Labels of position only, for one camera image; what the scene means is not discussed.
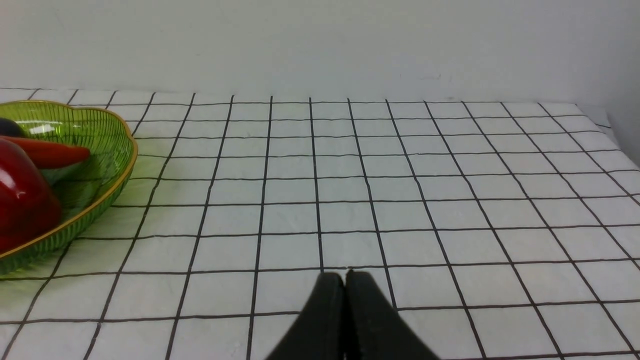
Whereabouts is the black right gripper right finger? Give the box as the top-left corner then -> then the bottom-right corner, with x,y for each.
345,270 -> 438,360

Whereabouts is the dark purple eggplant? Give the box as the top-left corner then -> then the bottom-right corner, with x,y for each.
0,117 -> 26,138

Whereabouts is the green glass plate gold rim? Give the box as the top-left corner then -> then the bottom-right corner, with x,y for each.
1,100 -> 138,276

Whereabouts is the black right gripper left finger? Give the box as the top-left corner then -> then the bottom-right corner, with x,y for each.
267,272 -> 345,360

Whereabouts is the red bell pepper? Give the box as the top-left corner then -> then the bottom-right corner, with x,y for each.
0,139 -> 62,252

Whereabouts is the white grid tablecloth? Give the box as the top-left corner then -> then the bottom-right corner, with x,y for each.
1,89 -> 639,360

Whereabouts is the orange carrot with green top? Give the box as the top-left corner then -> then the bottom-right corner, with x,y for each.
0,136 -> 91,170

